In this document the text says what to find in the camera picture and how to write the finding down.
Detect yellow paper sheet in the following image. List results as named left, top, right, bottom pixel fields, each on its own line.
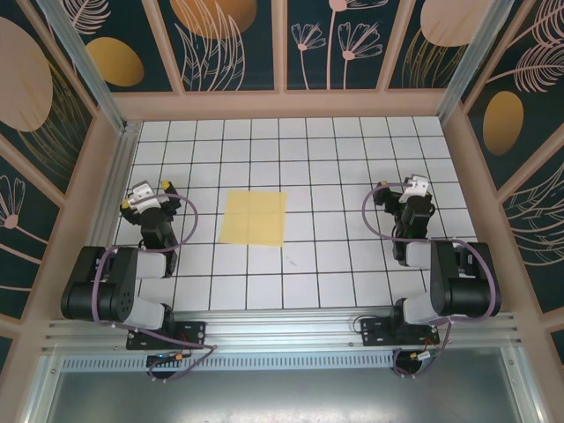
left=218, top=189, right=288, bottom=248

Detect grey metal sheet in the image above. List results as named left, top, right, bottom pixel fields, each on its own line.
left=37, top=352, right=541, bottom=423

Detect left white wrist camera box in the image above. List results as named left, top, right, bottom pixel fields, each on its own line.
left=130, top=181, right=163, bottom=212

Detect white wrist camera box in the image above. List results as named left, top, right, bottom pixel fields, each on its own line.
left=398, top=174, right=431, bottom=204
left=130, top=181, right=163, bottom=212

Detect aluminium side rail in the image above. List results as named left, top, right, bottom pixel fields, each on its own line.
left=85, top=121, right=143, bottom=252

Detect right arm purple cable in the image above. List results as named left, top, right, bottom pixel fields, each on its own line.
left=360, top=180, right=503, bottom=381

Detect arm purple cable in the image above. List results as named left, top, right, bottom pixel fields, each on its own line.
left=360, top=180, right=503, bottom=381
left=90, top=193, right=218, bottom=384

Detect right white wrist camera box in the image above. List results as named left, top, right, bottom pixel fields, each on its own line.
left=398, top=174, right=431, bottom=204

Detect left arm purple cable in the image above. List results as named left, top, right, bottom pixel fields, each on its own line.
left=90, top=193, right=218, bottom=384

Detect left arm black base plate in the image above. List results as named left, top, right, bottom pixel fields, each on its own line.
left=126, top=320, right=208, bottom=352

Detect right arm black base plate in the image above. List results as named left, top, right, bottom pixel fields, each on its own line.
left=360, top=316, right=442, bottom=349

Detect aluminium frame post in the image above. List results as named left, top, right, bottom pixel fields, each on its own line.
left=37, top=0, right=130, bottom=133
left=437, top=0, right=525, bottom=119

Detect long aluminium mounting rail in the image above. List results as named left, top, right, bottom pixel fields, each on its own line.
left=41, top=308, right=525, bottom=353

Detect slotted grey cable duct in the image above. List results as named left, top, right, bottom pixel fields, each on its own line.
left=61, top=350, right=516, bottom=372

